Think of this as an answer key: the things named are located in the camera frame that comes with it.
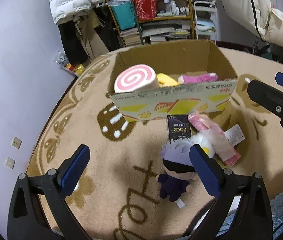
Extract pink plastic plush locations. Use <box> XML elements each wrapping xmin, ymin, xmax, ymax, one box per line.
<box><xmin>188</xmin><ymin>113</ymin><xmax>241</xmax><ymax>167</ymax></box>

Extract white haired purple doll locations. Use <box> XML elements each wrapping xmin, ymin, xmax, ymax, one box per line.
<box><xmin>156</xmin><ymin>138</ymin><xmax>196</xmax><ymax>208</ymax></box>

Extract pink white plush animal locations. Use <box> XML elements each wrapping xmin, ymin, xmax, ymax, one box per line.
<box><xmin>177</xmin><ymin>73</ymin><xmax>218</xmax><ymax>85</ymax></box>

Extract pink swirl roll plush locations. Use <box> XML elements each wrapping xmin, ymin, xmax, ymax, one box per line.
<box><xmin>114</xmin><ymin>64</ymin><xmax>159</xmax><ymax>93</ymax></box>

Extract white paper tag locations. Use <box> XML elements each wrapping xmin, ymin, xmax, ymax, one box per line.
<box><xmin>224</xmin><ymin>124</ymin><xmax>245</xmax><ymax>147</ymax></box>

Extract beige patterned round rug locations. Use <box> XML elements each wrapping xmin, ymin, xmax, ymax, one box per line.
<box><xmin>27</xmin><ymin>49</ymin><xmax>283</xmax><ymax>239</ymax></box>

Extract black Face tissue pack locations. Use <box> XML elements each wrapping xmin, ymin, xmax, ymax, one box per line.
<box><xmin>167</xmin><ymin>115</ymin><xmax>191</xmax><ymax>142</ymax></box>

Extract white rolling cart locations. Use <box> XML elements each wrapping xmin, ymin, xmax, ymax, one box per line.
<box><xmin>193</xmin><ymin>1</ymin><xmax>217</xmax><ymax>43</ymax></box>

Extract open cardboard box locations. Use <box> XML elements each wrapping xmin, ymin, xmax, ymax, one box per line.
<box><xmin>107</xmin><ymin>40</ymin><xmax>237</xmax><ymax>122</ymax></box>

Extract yellow dog plush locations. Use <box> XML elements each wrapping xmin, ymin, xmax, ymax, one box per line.
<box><xmin>156</xmin><ymin>73</ymin><xmax>179</xmax><ymax>87</ymax></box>

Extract snack bags on floor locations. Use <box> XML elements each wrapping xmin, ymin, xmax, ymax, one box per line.
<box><xmin>54</xmin><ymin>51</ymin><xmax>85</xmax><ymax>77</ymax></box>

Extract stack of books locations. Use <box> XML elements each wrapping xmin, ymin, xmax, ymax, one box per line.
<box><xmin>120</xmin><ymin>27</ymin><xmax>144</xmax><ymax>47</ymax></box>

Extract red gift bag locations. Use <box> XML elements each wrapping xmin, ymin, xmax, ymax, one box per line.
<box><xmin>133</xmin><ymin>0</ymin><xmax>159</xmax><ymax>21</ymax></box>

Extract wooden shelf rack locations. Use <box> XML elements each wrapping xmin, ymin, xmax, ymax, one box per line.
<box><xmin>106</xmin><ymin>0</ymin><xmax>195</xmax><ymax>47</ymax></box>

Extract teal storage bag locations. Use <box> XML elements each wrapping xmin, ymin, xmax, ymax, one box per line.
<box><xmin>106</xmin><ymin>0</ymin><xmax>136</xmax><ymax>30</ymax></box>

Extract lower wall socket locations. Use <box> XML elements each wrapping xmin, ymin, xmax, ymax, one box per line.
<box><xmin>5</xmin><ymin>157</ymin><xmax>15</xmax><ymax>169</ymax></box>

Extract wall socket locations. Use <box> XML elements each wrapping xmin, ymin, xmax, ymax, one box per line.
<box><xmin>11</xmin><ymin>137</ymin><xmax>22</xmax><ymax>150</ymax></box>
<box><xmin>5</xmin><ymin>157</ymin><xmax>15</xmax><ymax>169</ymax></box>

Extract upper wall socket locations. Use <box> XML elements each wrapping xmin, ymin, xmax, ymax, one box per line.
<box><xmin>11</xmin><ymin>137</ymin><xmax>22</xmax><ymax>150</ymax></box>

